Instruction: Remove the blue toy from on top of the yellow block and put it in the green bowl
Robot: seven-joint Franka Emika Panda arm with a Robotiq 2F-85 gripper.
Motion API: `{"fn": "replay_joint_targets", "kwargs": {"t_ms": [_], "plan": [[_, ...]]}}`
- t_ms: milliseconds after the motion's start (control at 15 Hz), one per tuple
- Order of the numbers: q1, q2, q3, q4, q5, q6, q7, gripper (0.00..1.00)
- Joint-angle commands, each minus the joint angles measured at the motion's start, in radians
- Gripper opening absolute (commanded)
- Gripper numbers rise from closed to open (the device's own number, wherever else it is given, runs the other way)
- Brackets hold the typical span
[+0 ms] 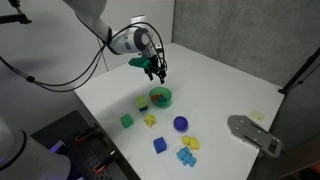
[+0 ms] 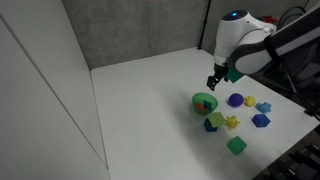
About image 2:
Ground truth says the dark blue hexagon block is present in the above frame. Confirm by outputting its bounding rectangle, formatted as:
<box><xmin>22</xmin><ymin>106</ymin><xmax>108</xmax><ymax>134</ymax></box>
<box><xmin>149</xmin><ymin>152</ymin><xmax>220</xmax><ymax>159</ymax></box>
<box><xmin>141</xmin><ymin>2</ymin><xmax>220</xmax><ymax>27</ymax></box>
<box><xmin>251</xmin><ymin>113</ymin><xmax>271</xmax><ymax>129</ymax></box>

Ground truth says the black equipment beside table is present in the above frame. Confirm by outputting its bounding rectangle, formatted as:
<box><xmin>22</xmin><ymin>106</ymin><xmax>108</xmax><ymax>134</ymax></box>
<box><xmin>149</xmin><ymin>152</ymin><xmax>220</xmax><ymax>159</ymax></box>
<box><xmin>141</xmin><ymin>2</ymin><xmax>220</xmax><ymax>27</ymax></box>
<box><xmin>258</xmin><ymin>131</ymin><xmax>320</xmax><ymax>180</ymax></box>

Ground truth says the small yellow spiky toy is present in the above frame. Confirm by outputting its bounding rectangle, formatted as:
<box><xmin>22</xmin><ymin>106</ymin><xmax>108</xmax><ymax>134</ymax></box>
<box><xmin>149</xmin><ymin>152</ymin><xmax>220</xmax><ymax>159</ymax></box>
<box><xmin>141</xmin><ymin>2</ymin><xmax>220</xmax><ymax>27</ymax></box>
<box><xmin>243</xmin><ymin>95</ymin><xmax>257</xmax><ymax>108</ymax></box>

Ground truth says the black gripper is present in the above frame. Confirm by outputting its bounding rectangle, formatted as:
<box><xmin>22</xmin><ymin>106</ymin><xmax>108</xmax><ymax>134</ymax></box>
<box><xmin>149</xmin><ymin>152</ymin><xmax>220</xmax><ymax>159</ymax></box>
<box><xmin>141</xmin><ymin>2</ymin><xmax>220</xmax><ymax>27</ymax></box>
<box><xmin>206</xmin><ymin>62</ymin><xmax>231</xmax><ymax>92</ymax></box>

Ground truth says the green bowl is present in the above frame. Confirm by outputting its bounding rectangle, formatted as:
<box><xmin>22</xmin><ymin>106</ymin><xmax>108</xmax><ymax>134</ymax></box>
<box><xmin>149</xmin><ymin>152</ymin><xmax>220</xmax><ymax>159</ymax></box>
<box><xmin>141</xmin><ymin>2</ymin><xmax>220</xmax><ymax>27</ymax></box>
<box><xmin>191</xmin><ymin>92</ymin><xmax>219</xmax><ymax>116</ymax></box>

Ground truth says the black vertical pole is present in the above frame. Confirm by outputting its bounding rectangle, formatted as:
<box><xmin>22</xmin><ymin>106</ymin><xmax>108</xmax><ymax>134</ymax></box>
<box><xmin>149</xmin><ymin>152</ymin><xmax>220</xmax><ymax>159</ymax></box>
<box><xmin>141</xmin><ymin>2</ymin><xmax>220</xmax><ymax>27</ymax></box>
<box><xmin>197</xmin><ymin>0</ymin><xmax>212</xmax><ymax>51</ymax></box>

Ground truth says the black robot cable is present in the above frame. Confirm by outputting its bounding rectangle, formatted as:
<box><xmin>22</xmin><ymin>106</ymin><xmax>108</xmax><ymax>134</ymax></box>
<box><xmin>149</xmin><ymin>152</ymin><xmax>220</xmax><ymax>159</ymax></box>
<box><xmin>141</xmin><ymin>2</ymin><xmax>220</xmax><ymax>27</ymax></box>
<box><xmin>275</xmin><ymin>5</ymin><xmax>308</xmax><ymax>32</ymax></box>

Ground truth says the black table edge clamp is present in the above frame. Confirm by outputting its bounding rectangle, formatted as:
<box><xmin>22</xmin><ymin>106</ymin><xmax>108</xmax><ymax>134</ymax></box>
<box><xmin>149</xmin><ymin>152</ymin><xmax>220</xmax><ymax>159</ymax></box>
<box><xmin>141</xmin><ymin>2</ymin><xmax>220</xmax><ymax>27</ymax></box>
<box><xmin>303</xmin><ymin>105</ymin><xmax>320</xmax><ymax>118</ymax></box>

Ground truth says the purple ball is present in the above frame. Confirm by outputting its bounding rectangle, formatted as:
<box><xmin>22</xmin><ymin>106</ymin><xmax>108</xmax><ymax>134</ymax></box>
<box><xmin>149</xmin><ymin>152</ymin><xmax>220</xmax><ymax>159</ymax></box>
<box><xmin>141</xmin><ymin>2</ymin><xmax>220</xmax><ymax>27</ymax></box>
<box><xmin>228</xmin><ymin>92</ymin><xmax>245</xmax><ymax>108</ymax></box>

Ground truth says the green cube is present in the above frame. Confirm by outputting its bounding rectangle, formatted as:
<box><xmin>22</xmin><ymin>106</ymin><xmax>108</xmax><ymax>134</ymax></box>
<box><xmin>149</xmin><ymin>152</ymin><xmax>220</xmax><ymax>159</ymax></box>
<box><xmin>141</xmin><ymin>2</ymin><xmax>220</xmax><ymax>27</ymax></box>
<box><xmin>226</xmin><ymin>135</ymin><xmax>248</xmax><ymax>156</ymax></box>

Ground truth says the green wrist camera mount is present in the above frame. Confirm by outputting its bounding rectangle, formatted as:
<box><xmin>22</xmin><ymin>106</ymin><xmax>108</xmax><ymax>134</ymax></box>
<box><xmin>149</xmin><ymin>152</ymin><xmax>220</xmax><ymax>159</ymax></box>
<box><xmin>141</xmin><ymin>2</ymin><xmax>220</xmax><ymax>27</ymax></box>
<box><xmin>223</xmin><ymin>67</ymin><xmax>247</xmax><ymax>84</ymax></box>

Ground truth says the teal blue toy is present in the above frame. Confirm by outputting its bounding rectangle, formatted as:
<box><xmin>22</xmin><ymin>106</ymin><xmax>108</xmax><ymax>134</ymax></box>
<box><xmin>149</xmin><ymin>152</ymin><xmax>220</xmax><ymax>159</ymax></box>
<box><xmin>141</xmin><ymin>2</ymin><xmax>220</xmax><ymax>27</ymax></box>
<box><xmin>203</xmin><ymin>99</ymin><xmax>213</xmax><ymax>111</ymax></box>

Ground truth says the yellow-green block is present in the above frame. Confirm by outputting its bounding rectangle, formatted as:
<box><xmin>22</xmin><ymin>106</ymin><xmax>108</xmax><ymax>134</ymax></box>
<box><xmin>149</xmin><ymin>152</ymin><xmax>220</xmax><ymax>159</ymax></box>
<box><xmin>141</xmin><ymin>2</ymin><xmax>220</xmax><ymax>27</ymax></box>
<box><xmin>208</xmin><ymin>111</ymin><xmax>227</xmax><ymax>128</ymax></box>

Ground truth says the grey office chair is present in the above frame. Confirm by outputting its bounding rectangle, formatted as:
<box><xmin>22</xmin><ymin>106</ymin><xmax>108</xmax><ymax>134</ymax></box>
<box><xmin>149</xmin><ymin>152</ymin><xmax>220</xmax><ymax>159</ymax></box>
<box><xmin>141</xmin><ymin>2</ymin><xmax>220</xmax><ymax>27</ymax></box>
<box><xmin>279</xmin><ymin>46</ymin><xmax>320</xmax><ymax>96</ymax></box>

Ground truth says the large yellow spiky toy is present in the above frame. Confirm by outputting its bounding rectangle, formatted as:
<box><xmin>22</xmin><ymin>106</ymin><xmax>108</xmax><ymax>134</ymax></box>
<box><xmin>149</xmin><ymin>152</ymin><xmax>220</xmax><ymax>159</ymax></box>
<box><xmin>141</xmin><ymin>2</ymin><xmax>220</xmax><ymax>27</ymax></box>
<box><xmin>224</xmin><ymin>115</ymin><xmax>241</xmax><ymax>131</ymax></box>

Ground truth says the light blue star toy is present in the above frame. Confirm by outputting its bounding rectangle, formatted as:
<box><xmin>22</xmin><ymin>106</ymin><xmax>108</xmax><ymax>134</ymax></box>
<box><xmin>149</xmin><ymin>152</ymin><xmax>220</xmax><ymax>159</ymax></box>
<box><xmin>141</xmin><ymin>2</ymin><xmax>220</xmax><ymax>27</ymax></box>
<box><xmin>255</xmin><ymin>101</ymin><xmax>273</xmax><ymax>114</ymax></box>

